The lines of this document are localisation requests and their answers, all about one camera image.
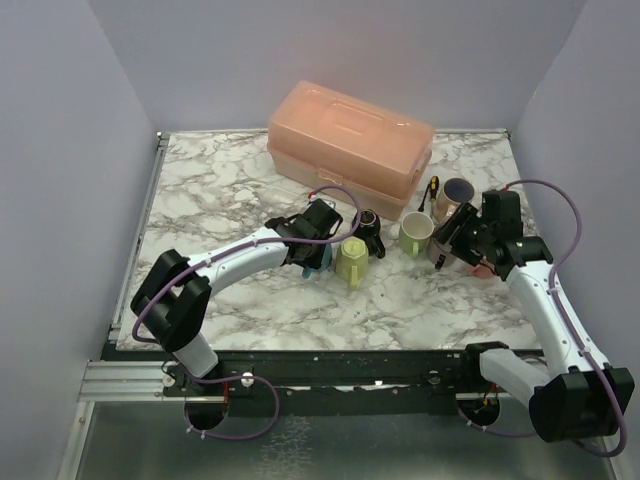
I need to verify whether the aluminium table frame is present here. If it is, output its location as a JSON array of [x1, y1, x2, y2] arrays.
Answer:
[[62, 130, 632, 479]]

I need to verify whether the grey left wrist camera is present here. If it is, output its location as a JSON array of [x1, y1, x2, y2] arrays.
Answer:
[[308, 198, 336, 209]]

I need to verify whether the salmon pink mug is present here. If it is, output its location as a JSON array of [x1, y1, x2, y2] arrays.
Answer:
[[469, 262, 496, 279]]

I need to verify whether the translucent pink plastic toolbox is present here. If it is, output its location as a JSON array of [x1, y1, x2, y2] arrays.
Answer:
[[267, 81, 435, 220]]

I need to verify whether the blue mug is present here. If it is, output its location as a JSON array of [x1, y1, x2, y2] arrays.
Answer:
[[302, 244, 332, 279]]

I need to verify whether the purple mug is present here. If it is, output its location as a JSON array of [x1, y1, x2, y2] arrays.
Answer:
[[425, 224, 458, 271]]

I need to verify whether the orange black screwdriver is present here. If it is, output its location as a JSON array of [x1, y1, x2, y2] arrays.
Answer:
[[418, 175, 440, 215]]

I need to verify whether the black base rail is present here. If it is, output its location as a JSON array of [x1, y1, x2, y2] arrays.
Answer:
[[99, 342, 546, 419]]

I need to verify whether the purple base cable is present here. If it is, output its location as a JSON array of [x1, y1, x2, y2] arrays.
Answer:
[[458, 389, 551, 439], [159, 362, 283, 441]]

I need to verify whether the light green round mug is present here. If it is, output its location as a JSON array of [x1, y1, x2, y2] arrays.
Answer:
[[398, 211, 434, 259]]

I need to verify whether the black mug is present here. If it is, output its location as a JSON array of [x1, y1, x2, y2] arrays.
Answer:
[[351, 209, 386, 259]]

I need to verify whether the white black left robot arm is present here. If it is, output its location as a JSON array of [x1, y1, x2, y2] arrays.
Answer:
[[130, 199, 343, 395]]

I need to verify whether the iridescent beige mug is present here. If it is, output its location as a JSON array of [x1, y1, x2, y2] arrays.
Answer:
[[432, 178, 475, 224]]

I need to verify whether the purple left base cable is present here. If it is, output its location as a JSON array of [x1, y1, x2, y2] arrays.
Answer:
[[159, 362, 283, 441]]

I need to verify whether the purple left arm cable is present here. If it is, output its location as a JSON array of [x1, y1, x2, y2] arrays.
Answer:
[[131, 184, 362, 344]]

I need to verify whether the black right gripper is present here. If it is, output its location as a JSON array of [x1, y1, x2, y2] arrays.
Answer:
[[431, 201, 495, 266]]

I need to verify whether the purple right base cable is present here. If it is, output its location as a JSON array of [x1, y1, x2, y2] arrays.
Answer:
[[458, 389, 551, 439]]

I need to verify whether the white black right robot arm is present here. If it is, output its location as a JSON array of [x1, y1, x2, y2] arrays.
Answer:
[[433, 190, 635, 442]]

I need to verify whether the green faceted mug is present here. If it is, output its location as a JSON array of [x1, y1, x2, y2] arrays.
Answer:
[[335, 236, 369, 290]]

